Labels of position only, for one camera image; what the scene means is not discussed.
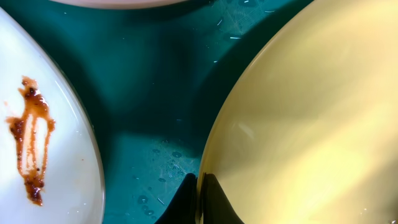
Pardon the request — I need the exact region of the white plate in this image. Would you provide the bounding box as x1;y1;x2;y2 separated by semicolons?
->
1;11;104;223
52;0;187;9

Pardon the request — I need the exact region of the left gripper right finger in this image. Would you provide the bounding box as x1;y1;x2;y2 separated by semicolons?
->
201;173;244;224

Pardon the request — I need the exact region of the white plate top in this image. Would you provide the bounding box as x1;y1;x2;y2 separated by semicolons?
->
52;0;187;9

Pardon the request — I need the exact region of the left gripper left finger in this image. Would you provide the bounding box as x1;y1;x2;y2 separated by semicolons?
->
155;173;197;224

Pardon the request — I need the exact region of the yellow-green plate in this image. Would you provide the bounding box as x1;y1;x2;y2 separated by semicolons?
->
199;0;397;223

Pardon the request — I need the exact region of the teal plastic tray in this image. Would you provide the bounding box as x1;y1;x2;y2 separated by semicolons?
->
1;0;310;223

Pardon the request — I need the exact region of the white plate lower left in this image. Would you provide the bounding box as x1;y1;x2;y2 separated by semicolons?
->
1;11;104;223

